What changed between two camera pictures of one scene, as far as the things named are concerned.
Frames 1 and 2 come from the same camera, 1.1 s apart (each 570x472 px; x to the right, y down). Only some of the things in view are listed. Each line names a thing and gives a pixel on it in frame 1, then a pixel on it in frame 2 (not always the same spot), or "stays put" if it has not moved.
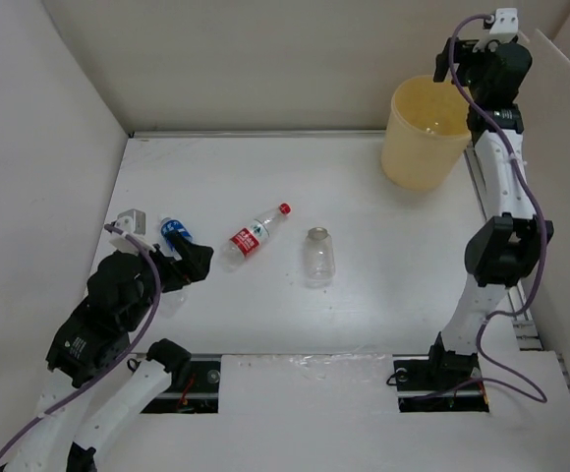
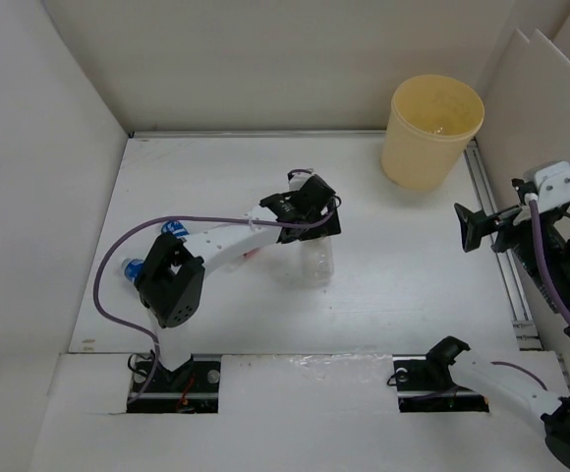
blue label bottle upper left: (168, 225) stays put
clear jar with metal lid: (318, 259) stays put
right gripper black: (463, 50) -> (473, 224)
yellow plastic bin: (427, 133) stays put
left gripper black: (195, 263) -> (322, 228)
